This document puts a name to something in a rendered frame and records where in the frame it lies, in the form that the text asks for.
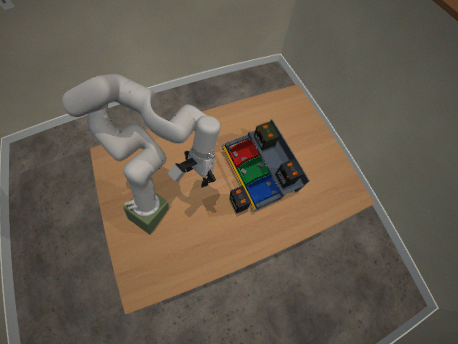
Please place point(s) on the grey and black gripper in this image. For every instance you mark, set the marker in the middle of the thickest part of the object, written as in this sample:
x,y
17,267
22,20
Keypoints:
x,y
204,167

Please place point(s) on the green open bin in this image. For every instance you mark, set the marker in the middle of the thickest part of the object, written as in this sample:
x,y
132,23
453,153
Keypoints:
x,y
253,171

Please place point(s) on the blue open bin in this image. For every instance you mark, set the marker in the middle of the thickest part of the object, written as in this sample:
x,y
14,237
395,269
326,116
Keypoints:
x,y
259,191

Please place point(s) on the red bin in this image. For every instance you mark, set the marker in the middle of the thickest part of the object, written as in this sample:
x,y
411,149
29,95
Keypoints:
x,y
244,149

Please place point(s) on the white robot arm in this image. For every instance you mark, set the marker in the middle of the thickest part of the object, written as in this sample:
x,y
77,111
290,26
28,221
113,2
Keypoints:
x,y
104,89

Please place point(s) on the grey metal shelf rack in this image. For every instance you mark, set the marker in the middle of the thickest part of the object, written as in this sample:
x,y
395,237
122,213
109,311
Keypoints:
x,y
274,157

